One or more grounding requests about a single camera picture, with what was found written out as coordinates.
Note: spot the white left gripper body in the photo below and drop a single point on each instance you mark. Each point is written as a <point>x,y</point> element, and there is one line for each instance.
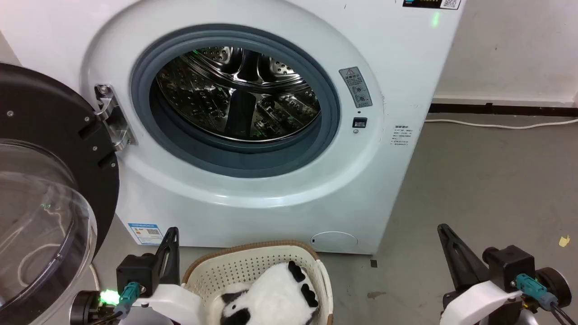
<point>176,304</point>

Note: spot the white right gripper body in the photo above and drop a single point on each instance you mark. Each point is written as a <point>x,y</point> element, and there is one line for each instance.
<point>483,304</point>

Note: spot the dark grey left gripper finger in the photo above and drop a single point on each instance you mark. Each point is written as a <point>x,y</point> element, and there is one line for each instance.
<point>170,262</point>

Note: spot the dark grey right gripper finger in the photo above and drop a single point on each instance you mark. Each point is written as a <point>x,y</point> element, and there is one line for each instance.
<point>463,262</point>

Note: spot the black round right gripper knob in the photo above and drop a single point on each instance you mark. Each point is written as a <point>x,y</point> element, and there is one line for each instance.
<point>557,284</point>

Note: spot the black round gripper knob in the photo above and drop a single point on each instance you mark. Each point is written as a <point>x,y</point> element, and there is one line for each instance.
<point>557,284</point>
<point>83,309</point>

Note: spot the black round left gripper knob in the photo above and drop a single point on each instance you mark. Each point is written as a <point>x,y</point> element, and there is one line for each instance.
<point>83,309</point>

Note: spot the white front-load washing machine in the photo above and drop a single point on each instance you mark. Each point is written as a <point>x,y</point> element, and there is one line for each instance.
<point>397,67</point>

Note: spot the blue energy label sticker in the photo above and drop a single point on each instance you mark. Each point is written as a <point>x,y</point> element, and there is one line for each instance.
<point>145,234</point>

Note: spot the cream plastic laundry basket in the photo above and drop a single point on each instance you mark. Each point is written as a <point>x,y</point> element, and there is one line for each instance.
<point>244,266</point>

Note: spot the black and white panda plush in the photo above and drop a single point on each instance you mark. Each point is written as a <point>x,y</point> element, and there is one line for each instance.
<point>271,295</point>

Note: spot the yellow paper scrap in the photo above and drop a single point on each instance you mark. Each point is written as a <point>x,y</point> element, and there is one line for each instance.
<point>564,241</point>

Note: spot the grey rubber door gasket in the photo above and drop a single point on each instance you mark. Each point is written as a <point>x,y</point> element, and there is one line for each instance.
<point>235,157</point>

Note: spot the round white filter cover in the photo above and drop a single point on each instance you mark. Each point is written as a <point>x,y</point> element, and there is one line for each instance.
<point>334,242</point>

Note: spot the small printed text label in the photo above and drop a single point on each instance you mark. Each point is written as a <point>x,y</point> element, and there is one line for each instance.
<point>401,135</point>

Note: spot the chrome door hinge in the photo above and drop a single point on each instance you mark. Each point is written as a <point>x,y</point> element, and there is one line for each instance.
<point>113,118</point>

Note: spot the black baseboard strip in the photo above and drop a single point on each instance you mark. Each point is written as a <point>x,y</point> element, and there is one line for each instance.
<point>505,109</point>

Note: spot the black door latch socket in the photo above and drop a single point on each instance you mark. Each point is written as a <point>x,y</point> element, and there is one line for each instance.
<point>360,123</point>

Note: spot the steel washer drum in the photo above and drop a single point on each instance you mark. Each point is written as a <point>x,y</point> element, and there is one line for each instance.
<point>235,76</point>

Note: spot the grey warning sticker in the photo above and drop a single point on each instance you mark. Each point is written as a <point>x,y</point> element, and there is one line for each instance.
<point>356,88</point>

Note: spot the black round glass washer door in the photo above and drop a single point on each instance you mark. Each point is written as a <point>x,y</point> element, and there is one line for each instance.
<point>40,104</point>

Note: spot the black QR code sticker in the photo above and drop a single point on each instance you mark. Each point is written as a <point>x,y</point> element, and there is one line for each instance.
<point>429,3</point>

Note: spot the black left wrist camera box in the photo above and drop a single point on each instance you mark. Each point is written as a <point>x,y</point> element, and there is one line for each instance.
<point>135,273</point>

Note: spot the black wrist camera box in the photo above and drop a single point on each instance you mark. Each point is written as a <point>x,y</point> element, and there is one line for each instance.
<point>510,266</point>
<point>135,273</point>

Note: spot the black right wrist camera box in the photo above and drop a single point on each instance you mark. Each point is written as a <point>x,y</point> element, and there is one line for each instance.
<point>510,266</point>

